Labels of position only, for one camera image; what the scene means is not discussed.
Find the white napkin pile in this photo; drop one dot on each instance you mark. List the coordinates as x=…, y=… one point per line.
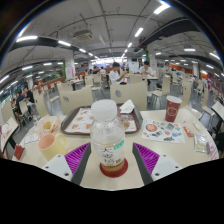
x=6, y=128

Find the ceiling air conditioner unit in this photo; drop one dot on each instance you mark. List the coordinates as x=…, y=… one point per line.
x=82, y=34

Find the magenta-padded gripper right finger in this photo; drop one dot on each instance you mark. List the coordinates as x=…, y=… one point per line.
x=165, y=166

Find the red paper cup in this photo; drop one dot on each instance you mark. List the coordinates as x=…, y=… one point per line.
x=173, y=110

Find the group of ceiling lights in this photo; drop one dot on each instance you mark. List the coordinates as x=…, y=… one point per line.
x=26, y=38

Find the dark food tray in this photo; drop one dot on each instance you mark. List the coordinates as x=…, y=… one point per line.
x=66, y=125

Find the paper food wrapper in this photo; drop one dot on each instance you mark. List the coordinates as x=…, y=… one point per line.
x=48, y=126

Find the yellow cup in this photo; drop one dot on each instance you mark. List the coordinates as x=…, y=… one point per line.
x=50, y=148

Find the printed paper tray liner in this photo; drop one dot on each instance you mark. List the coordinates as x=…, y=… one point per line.
x=80, y=121

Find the beige side table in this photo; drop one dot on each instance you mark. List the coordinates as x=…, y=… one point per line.
x=218, y=110
x=8, y=133

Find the beige chair with oval hole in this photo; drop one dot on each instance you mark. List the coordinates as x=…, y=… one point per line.
x=131, y=95
x=78, y=100

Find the clear plastic packet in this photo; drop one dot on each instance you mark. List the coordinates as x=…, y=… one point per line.
x=200, y=143

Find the crumpled white napkin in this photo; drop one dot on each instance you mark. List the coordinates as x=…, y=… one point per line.
x=127, y=107

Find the white red-bordered paper card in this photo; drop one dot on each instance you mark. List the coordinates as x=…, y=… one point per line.
x=31, y=138

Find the white red-printed paper slip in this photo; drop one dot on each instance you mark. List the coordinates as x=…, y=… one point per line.
x=212, y=151

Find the person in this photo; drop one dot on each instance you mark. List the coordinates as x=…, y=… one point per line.
x=30, y=96
x=20, y=100
x=115, y=76
x=146, y=70

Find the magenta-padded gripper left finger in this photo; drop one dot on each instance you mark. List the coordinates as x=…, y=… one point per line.
x=58, y=166

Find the group of beige chairs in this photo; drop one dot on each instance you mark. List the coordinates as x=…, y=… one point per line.
x=165, y=86

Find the red sauce sachet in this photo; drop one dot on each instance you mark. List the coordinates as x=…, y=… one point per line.
x=188, y=131

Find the colourful printed leaflet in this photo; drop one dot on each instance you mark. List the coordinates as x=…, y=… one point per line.
x=163, y=131

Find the flat round red coaster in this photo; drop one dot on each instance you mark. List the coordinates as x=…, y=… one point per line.
x=104, y=172

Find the flat red packet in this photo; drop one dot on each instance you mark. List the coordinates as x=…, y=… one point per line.
x=19, y=152

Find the clear white-capped drink bottle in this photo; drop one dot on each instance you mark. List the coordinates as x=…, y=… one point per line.
x=108, y=133

